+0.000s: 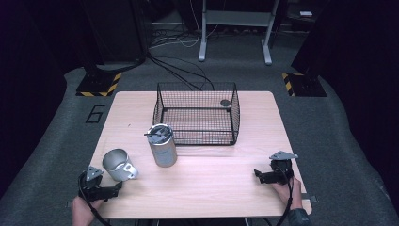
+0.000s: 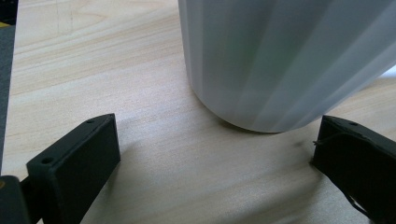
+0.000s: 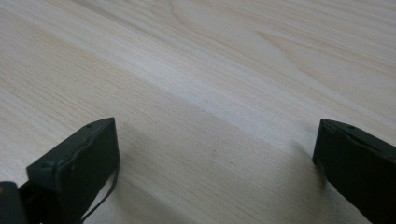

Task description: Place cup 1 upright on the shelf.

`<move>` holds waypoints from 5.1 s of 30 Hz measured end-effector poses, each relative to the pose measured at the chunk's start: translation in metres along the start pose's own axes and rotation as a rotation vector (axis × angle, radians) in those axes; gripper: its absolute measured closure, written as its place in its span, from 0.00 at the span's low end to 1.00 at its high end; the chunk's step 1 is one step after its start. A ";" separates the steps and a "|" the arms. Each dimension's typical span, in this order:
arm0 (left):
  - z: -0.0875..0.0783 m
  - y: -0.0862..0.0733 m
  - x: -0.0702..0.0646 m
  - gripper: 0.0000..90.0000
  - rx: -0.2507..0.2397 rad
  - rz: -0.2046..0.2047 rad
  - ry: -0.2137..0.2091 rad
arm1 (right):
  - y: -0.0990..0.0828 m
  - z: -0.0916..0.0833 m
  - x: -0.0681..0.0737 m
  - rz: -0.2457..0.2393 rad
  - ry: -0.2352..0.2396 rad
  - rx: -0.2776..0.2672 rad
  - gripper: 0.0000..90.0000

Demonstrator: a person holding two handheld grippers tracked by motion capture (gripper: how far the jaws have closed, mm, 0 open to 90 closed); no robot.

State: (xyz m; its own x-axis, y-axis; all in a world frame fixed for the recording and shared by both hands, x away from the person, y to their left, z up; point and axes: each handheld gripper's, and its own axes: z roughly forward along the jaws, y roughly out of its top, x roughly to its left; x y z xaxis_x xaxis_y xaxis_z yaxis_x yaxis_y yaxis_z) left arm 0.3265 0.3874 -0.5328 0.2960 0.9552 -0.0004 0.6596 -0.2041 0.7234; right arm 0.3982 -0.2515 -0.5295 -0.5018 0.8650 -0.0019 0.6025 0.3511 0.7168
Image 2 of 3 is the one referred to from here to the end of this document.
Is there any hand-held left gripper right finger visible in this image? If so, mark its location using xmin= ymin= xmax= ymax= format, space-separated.
xmin=311 ymin=115 xmax=396 ymax=224

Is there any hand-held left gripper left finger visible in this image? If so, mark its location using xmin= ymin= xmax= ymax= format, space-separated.
xmin=26 ymin=113 xmax=121 ymax=224

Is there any white ribbed cup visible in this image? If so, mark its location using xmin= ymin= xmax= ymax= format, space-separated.
xmin=177 ymin=0 xmax=396 ymax=134

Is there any white paper label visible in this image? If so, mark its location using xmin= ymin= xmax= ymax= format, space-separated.
xmin=380 ymin=65 xmax=396 ymax=79

